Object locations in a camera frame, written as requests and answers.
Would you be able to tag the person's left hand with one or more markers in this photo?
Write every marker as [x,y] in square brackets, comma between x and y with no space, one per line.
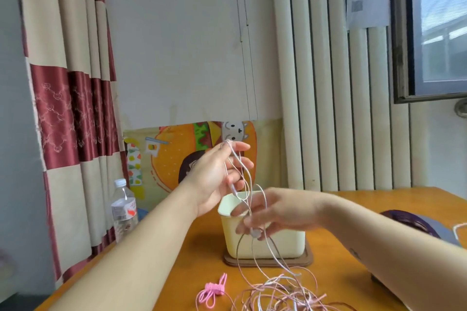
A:
[206,179]

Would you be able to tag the person's right hand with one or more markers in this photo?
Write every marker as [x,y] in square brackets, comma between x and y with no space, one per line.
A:
[292,210]

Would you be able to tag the person's right fingers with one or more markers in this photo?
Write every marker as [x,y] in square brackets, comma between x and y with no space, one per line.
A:
[251,218]

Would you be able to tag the person's left thumb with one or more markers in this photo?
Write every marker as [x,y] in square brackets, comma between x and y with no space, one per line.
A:
[220,148]

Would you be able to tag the person's right forearm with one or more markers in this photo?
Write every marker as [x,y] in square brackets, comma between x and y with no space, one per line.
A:
[394,248]

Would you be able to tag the person's left forearm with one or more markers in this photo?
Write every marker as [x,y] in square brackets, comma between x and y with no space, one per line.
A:
[138,252]

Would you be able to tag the cream plastic bin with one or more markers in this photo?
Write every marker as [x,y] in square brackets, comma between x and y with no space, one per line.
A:
[286,246]

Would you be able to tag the brown wooden coaster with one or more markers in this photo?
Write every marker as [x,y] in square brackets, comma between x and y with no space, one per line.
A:
[266,263]

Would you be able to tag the cartoon burger poster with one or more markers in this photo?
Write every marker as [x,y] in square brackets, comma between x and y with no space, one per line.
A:
[169,161]

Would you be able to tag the clear plastic water bottle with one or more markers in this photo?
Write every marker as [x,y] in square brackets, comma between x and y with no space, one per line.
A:
[124,214]

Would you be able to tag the purple round object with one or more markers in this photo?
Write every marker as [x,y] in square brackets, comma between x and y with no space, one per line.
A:
[405,219]

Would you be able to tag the red and cream curtain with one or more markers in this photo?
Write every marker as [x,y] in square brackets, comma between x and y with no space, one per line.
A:
[65,103]

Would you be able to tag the grey blue pad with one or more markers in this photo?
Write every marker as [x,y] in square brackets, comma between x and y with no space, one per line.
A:
[447,236]

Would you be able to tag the dark framed window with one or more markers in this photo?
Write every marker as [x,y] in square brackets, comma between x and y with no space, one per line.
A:
[441,30]

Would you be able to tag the white ribbed wall panel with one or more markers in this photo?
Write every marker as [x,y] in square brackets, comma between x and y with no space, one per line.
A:
[321,84]

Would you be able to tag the metal wall fitting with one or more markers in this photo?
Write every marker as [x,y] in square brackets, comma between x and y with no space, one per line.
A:
[462,108]

